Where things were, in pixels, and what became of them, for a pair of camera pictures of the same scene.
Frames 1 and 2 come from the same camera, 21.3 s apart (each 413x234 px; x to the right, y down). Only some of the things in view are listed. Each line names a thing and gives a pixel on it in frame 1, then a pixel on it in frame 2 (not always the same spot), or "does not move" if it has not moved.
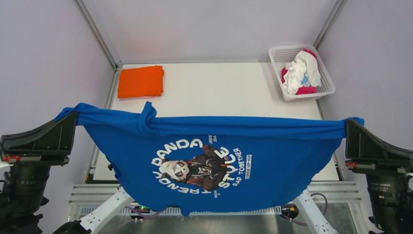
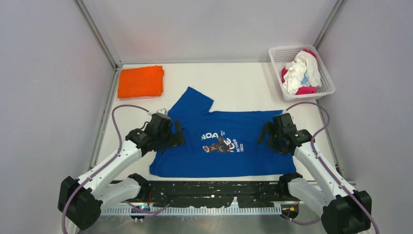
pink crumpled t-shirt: x=303 y=90 does not move
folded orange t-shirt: x=140 y=82 does not move
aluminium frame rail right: x=338 y=7 does not move
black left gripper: x=57 y=136 -> x=175 y=140
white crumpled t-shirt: x=304 y=62 does not move
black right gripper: x=360 y=143 -> x=268 y=126
